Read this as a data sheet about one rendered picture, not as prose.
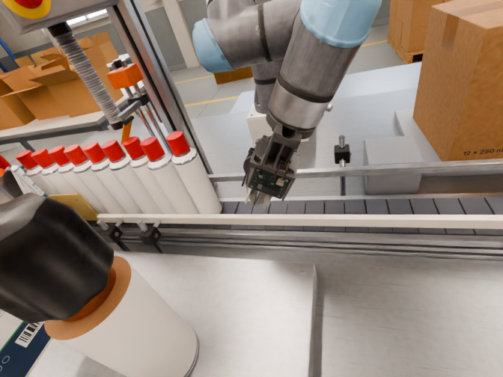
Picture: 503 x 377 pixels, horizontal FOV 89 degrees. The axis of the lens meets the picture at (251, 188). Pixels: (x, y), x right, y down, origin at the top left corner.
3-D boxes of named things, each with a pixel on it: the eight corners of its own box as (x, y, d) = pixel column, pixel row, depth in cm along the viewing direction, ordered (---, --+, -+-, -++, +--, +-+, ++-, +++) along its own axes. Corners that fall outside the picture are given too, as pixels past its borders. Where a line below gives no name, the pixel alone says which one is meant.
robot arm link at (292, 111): (281, 66, 35) (337, 87, 35) (271, 96, 38) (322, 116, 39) (272, 87, 30) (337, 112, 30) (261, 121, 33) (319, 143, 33)
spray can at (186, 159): (197, 219, 58) (154, 143, 46) (207, 203, 62) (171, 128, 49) (216, 222, 56) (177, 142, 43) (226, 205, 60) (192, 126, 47)
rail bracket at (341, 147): (336, 217, 56) (333, 154, 45) (336, 194, 61) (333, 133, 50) (352, 217, 55) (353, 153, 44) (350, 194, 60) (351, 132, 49)
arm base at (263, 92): (248, 115, 81) (240, 84, 75) (263, 96, 91) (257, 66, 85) (295, 112, 75) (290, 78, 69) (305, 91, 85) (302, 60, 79)
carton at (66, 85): (55, 125, 190) (13, 74, 166) (94, 98, 227) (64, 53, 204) (101, 115, 179) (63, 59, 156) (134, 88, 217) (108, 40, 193)
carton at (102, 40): (84, 70, 389) (67, 43, 366) (104, 60, 420) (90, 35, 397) (105, 65, 374) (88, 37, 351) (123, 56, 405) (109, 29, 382)
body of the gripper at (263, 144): (238, 188, 40) (259, 124, 32) (250, 156, 47) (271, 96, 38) (283, 204, 41) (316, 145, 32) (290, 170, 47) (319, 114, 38)
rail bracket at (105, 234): (120, 258, 62) (89, 226, 55) (135, 237, 67) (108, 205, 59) (131, 259, 61) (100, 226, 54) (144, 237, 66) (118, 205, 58)
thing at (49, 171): (81, 221, 70) (20, 159, 57) (93, 206, 73) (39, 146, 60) (95, 221, 68) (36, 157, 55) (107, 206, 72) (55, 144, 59)
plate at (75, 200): (72, 221, 68) (47, 196, 62) (74, 218, 68) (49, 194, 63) (100, 221, 65) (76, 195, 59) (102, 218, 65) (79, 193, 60)
